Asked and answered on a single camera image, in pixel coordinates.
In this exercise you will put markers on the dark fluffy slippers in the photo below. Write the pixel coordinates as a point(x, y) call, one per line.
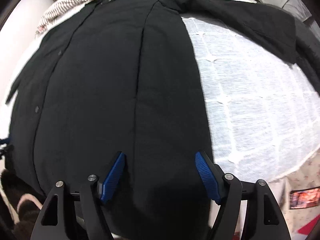
point(25, 201)

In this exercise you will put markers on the black button-up jacket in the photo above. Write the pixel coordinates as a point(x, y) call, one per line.
point(121, 75)

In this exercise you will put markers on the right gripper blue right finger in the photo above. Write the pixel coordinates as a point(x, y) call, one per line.
point(210, 176)

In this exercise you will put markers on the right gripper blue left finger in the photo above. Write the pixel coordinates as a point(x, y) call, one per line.
point(110, 176)

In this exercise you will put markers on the light grey grid bedspread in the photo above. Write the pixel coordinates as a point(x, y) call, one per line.
point(263, 112)

